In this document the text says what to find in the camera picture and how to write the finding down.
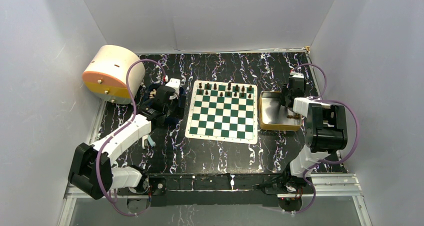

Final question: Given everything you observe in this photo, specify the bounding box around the small white blue clip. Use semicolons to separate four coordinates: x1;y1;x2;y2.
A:
141;134;156;150

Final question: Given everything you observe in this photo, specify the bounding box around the green white chess board mat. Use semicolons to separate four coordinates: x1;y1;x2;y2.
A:
185;80;259;145

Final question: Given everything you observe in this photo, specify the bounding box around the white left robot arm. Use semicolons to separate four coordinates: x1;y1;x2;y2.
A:
68;84;187;200

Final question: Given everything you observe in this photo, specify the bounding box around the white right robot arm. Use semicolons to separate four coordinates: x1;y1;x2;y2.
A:
280;73;348;193

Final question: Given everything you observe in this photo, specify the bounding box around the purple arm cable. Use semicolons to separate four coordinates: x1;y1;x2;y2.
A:
291;63;361;215
95;59;168;217

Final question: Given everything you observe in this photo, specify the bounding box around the cream orange cylindrical drum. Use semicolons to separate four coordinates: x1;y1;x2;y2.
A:
82;44;146;105

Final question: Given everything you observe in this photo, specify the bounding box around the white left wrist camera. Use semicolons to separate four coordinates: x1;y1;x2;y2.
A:
165;78;181;94

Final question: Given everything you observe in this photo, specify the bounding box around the beige rectangular tin tray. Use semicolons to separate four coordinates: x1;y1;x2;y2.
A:
258;91;303;132

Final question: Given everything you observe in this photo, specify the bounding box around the cream pawn piece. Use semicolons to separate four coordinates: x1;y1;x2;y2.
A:
149;89;157;99

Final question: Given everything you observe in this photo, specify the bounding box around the dark brown piece in tray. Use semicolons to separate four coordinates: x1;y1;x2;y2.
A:
286;115;301;120

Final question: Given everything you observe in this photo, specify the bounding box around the black base frame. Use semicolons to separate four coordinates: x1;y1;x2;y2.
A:
118;173;313;211

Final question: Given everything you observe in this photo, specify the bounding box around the blue square tray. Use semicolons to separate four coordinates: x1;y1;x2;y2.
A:
143;82;187;125

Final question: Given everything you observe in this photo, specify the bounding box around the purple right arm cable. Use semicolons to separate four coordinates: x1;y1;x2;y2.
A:
291;63;361;215

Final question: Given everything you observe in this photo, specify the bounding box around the aluminium rail frame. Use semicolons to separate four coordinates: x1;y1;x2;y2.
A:
311;173;363;197

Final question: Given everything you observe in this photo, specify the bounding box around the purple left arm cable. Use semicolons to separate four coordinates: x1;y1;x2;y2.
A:
95;59;168;217

